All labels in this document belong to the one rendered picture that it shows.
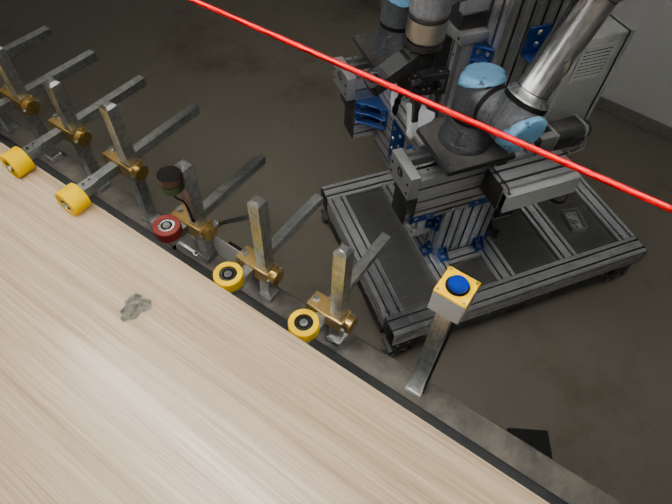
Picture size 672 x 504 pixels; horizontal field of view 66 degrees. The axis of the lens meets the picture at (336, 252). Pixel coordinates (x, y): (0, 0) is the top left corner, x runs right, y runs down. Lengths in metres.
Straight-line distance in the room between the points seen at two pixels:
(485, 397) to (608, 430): 0.49
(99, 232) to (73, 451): 0.60
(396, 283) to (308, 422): 1.13
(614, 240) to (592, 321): 0.39
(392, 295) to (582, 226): 1.01
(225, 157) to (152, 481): 2.12
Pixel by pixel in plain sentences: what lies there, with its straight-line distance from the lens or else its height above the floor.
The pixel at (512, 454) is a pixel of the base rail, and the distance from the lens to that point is 1.49.
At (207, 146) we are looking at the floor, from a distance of 3.11.
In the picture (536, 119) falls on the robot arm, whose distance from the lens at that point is 1.37.
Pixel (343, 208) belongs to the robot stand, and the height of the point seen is 0.23.
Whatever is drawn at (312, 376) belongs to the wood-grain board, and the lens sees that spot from 1.25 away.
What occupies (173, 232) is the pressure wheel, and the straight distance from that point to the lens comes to 1.52.
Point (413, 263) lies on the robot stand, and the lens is 2.29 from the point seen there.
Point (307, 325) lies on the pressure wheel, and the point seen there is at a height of 0.90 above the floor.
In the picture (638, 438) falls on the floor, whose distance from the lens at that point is 2.49.
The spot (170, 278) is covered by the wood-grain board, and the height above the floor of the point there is 0.90.
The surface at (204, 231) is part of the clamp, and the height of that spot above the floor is 0.87.
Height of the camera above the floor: 2.05
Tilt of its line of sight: 54 degrees down
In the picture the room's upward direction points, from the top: 3 degrees clockwise
